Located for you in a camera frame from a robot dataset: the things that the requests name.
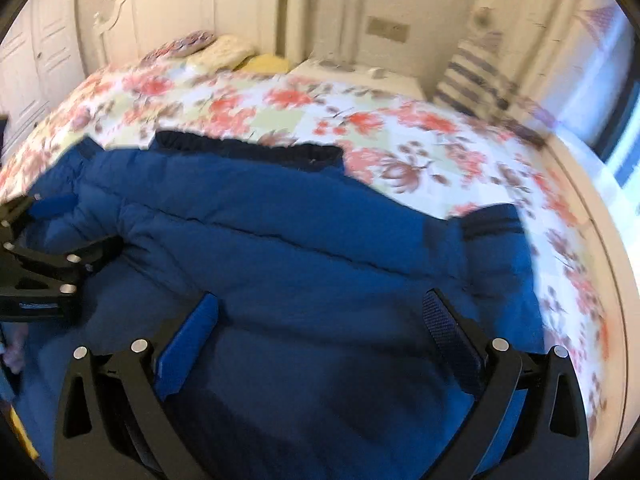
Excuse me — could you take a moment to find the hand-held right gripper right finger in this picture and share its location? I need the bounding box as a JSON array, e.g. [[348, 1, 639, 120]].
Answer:
[[421, 288, 592, 480]]

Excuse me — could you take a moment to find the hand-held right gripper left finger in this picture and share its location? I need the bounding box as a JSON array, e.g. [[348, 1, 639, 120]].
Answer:
[[52, 291, 222, 480]]

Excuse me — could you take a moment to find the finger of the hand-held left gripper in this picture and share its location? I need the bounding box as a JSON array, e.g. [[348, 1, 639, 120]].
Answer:
[[0, 192, 81, 241], [0, 235, 126, 297]]

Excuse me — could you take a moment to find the blue padded jacket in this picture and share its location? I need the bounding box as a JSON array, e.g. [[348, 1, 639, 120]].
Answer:
[[10, 130, 546, 480]]

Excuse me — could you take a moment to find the white wardrobe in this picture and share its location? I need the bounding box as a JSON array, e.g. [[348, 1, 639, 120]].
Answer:
[[0, 0, 87, 146]]

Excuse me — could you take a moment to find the patterned pillow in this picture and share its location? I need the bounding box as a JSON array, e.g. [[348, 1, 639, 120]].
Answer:
[[142, 30, 218, 62]]

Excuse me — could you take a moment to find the floral bedsheet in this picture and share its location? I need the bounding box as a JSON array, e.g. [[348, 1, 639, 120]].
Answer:
[[0, 57, 611, 436]]

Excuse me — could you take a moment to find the cream pillow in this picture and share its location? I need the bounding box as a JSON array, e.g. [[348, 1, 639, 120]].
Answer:
[[187, 35, 257, 71]]

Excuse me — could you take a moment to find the white carved headboard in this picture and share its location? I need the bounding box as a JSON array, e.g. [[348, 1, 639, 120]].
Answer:
[[92, 0, 308, 68]]

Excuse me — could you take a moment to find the yellow cloth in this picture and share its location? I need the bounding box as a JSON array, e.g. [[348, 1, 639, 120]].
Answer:
[[240, 54, 292, 75]]

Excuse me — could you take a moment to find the striped cushion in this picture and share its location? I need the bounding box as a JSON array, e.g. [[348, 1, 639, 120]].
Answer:
[[432, 30, 516, 117]]

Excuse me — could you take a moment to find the window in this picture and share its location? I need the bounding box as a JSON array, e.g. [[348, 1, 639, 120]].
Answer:
[[595, 10, 640, 188]]

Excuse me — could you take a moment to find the white nightstand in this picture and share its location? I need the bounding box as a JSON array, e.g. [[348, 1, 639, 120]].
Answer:
[[290, 57, 426, 102]]

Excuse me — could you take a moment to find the white pole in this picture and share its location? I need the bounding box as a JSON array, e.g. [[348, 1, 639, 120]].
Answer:
[[340, 0, 366, 67]]

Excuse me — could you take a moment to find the wall socket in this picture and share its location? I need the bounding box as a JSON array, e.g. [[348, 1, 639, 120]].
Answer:
[[367, 16, 411, 43]]

